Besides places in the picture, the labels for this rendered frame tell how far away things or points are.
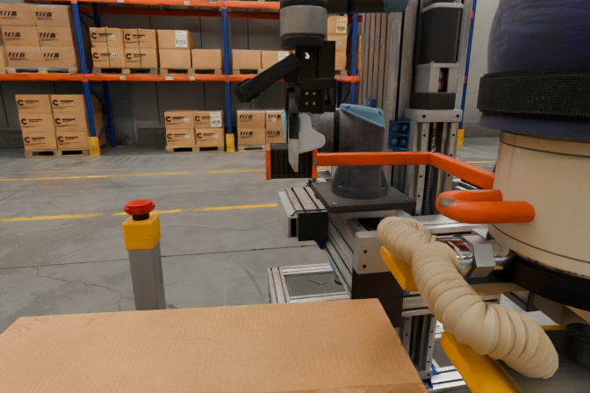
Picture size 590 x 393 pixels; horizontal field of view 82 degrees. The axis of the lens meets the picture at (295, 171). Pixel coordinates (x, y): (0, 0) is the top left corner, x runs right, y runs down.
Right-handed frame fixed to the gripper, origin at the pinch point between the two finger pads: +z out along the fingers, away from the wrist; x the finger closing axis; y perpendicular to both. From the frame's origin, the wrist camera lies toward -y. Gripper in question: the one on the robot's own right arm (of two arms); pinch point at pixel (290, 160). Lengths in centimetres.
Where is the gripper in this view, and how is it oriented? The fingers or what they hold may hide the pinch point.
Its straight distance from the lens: 59.6
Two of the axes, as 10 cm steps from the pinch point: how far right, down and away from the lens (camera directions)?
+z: 0.0, 9.7, 2.3
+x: -0.7, -2.3, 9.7
